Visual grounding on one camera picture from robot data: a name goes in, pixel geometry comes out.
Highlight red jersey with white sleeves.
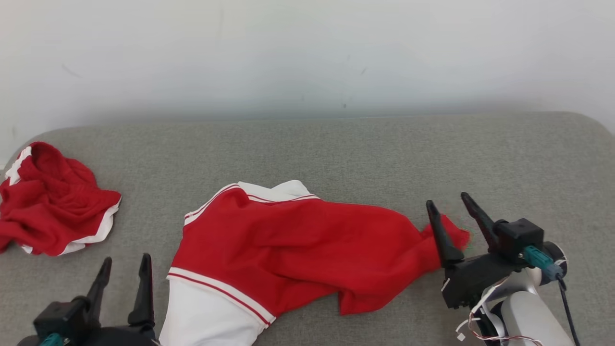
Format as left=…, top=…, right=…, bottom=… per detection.
left=159, top=180, right=471, bottom=346

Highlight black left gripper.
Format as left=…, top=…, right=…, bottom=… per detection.
left=67, top=253, right=160, bottom=346

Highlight red white twisted wires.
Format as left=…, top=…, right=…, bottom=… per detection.
left=455, top=276, right=543, bottom=346

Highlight red shorts with white trim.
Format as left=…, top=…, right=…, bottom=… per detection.
left=0, top=141, right=122, bottom=257

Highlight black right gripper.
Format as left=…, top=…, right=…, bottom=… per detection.
left=426, top=192, right=525, bottom=309

